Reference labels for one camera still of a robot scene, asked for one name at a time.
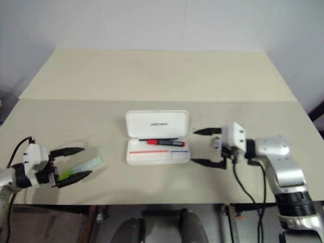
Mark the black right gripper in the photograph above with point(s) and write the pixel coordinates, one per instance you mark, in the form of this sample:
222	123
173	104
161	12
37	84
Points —
227	152

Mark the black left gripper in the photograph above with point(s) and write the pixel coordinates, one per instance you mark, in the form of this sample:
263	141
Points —
44	176

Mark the green marker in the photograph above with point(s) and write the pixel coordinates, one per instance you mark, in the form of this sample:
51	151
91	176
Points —
67	174

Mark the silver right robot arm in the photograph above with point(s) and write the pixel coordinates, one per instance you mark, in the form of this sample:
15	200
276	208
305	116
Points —
286	172

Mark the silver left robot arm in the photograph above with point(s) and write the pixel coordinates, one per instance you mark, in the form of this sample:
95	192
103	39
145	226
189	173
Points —
5	177

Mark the red marker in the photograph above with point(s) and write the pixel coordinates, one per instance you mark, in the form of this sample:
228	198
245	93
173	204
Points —
153	142

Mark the white plastic pencil case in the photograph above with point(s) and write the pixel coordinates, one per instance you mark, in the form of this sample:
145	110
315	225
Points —
157	124

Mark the thin black pen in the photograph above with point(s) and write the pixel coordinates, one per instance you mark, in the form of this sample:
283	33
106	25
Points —
143	139

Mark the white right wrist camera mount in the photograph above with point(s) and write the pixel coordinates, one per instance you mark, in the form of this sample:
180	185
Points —
235	138

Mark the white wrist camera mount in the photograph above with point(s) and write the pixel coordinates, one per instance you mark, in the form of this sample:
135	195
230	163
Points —
34	157
235	138

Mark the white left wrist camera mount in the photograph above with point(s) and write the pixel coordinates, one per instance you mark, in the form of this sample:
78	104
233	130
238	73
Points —
34	157

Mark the metal table frame bracket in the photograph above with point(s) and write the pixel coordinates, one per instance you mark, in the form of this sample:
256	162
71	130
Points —
97	213
231	222

